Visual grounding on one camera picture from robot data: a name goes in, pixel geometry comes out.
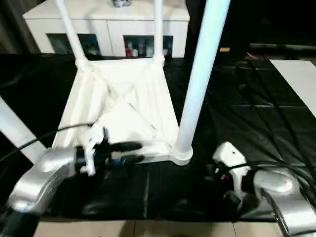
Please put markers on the white plastic table top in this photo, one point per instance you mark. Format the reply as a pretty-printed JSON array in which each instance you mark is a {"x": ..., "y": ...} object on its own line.
[{"x": 138, "y": 98}]

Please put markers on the white plastic table leg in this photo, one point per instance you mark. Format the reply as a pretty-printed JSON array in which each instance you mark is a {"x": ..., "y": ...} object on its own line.
[
  {"x": 202, "y": 61},
  {"x": 71, "y": 32},
  {"x": 158, "y": 29},
  {"x": 14, "y": 123}
]

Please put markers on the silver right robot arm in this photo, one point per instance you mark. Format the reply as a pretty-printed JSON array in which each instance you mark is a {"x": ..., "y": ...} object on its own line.
[{"x": 276, "y": 181}]

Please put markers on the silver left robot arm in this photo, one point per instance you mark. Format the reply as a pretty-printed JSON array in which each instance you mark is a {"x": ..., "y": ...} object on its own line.
[{"x": 37, "y": 177}]

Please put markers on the black mat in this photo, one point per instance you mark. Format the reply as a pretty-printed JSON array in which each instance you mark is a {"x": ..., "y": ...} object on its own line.
[{"x": 247, "y": 111}]

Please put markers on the small white bottle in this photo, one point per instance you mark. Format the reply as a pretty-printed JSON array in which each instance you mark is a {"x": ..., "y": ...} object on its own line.
[
  {"x": 149, "y": 51},
  {"x": 166, "y": 52},
  {"x": 135, "y": 52}
]

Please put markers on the small red item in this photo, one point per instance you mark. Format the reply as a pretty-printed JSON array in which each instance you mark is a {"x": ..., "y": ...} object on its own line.
[{"x": 128, "y": 50}]

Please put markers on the white flat board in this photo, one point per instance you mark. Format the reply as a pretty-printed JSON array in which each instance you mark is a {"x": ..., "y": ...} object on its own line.
[{"x": 296, "y": 79}]

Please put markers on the small yellow tag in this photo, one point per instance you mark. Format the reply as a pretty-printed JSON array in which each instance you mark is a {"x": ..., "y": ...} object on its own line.
[{"x": 224, "y": 49}]

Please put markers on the white cabinet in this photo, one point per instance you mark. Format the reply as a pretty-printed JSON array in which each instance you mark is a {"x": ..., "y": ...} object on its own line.
[{"x": 49, "y": 24}]

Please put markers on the black side table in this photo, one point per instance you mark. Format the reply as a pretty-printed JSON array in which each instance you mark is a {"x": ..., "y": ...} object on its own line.
[{"x": 284, "y": 49}]

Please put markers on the dark patterned ornament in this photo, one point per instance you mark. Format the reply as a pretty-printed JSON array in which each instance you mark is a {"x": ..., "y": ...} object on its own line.
[{"x": 121, "y": 2}]

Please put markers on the grey curtain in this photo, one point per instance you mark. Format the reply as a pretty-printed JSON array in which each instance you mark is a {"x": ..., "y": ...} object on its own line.
[{"x": 12, "y": 27}]

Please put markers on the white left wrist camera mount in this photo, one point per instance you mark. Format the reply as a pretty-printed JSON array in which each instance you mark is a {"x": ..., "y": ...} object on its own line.
[{"x": 90, "y": 148}]

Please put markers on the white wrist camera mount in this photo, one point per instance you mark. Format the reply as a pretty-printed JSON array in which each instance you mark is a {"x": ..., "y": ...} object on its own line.
[
  {"x": 229, "y": 154},
  {"x": 90, "y": 148}
]

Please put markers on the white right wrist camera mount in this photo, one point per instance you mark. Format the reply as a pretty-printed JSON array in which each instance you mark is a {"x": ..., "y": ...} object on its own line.
[{"x": 229, "y": 154}]

